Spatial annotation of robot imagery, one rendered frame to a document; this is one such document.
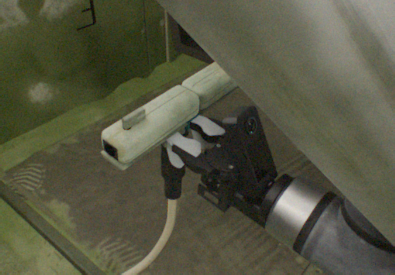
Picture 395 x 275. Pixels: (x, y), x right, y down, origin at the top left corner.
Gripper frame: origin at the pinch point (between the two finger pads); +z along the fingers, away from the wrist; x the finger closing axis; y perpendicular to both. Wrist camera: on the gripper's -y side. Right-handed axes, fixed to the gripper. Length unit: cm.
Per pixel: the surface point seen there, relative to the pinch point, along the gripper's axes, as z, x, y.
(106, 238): 18, -3, 49
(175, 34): 20.9, 24.4, 4.6
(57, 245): 26, -11, 50
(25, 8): 71, 19, 16
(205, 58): 12.6, 24.7, 6.9
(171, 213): -1.9, -1.7, 20.7
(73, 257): 20, -11, 49
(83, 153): 48, 14, 54
